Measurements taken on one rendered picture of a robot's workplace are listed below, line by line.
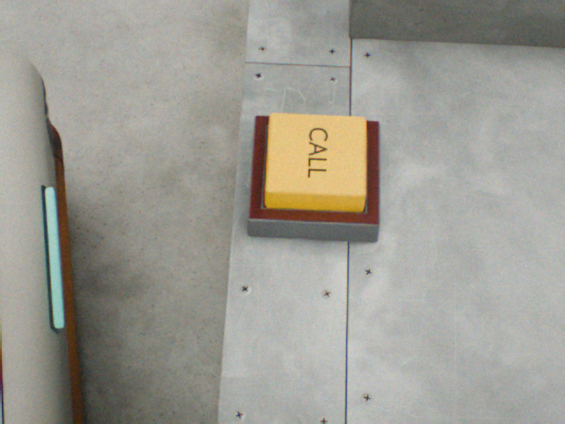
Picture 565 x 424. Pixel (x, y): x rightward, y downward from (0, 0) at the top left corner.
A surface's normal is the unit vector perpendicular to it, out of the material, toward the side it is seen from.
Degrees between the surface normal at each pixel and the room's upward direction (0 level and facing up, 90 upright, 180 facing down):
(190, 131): 0
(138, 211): 0
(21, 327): 17
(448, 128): 0
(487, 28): 90
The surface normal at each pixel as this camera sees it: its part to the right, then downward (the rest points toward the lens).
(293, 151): 0.02, -0.56
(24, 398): 0.31, -0.57
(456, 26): -0.04, 0.83
